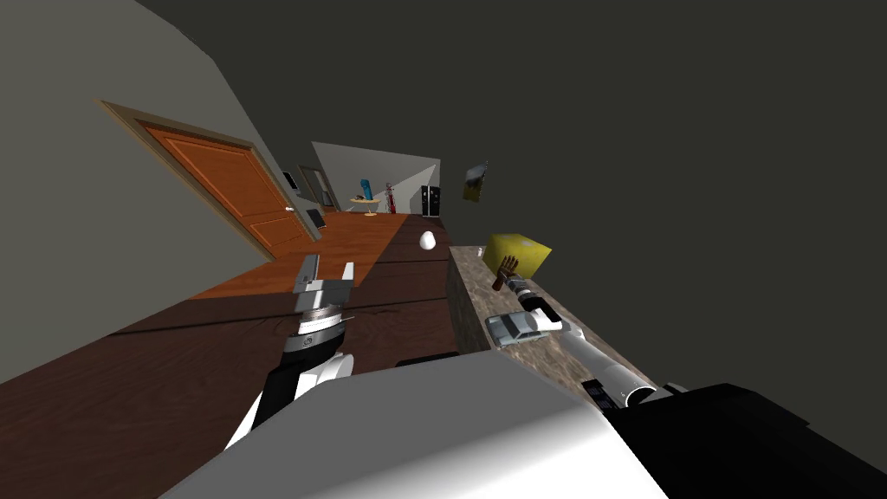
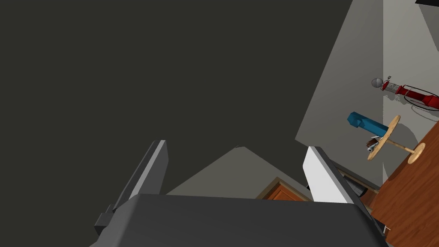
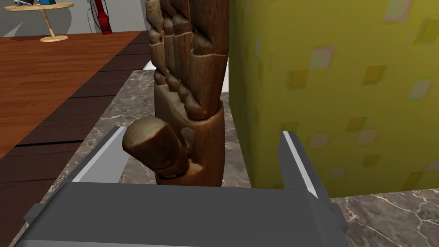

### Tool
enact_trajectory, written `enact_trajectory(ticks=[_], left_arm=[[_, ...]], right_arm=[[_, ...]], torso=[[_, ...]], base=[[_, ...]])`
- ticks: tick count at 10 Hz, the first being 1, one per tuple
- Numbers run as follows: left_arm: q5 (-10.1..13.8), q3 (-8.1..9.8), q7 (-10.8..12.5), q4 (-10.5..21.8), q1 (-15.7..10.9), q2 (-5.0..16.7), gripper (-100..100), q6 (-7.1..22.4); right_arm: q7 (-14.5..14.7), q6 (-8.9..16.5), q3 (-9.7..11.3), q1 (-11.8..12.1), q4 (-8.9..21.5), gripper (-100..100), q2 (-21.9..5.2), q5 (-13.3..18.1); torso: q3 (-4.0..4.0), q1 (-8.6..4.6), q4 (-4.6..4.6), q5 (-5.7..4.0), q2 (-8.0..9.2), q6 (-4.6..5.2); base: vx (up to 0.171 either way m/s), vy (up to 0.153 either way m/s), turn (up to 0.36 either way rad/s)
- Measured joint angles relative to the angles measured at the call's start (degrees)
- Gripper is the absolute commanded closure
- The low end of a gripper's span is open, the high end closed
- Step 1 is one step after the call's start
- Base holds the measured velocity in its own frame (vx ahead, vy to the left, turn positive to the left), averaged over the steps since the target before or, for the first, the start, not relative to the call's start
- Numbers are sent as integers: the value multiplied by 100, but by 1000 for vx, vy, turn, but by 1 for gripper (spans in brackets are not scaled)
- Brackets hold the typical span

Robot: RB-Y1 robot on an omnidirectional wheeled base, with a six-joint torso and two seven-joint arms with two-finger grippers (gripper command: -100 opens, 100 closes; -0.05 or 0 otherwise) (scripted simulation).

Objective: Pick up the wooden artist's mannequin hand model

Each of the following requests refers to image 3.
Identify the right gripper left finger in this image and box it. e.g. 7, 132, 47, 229
62, 126, 131, 184

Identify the red floor-standing object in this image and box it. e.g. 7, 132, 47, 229
87, 0, 113, 35

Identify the yellow patterned box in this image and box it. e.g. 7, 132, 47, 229
228, 0, 439, 199

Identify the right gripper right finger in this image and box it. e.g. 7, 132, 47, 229
277, 131, 334, 207

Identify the round light wooden side table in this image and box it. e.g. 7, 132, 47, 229
4, 0, 75, 43

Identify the brown wooden hand model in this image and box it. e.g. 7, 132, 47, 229
121, 0, 230, 187

